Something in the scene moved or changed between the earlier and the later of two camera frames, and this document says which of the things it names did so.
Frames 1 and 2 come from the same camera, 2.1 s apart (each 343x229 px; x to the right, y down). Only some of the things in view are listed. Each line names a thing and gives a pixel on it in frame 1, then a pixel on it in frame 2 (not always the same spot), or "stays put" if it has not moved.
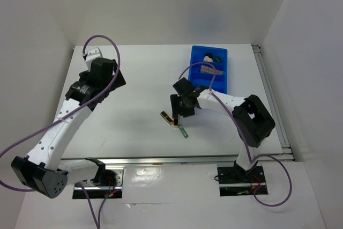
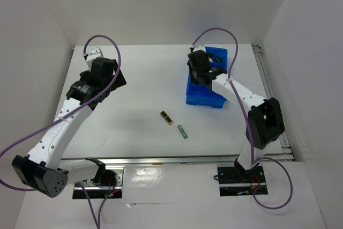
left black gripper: x=119 y=81 stays put
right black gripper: x=174 y=100 -> x=191 y=69
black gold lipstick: x=169 y=120 stays put
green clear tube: x=183 y=131 stays put
